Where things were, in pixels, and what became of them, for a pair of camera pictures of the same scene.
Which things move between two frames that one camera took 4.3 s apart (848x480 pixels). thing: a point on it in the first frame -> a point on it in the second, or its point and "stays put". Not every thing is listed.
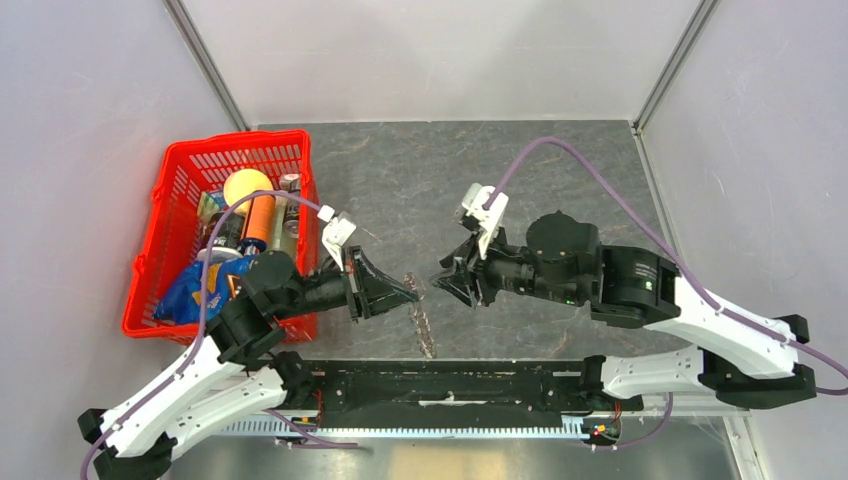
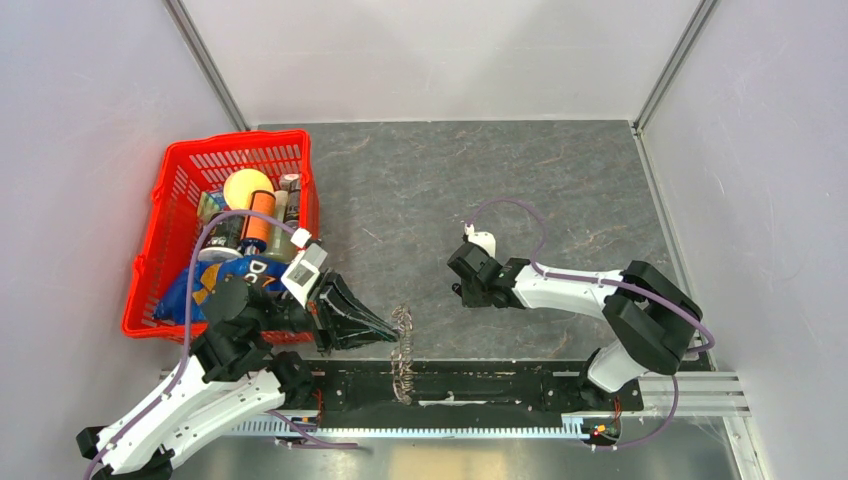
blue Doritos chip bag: (182, 304) stays put
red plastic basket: (183, 172) stays put
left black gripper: (367, 289) -> (332, 289)
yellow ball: (242, 183) stays put
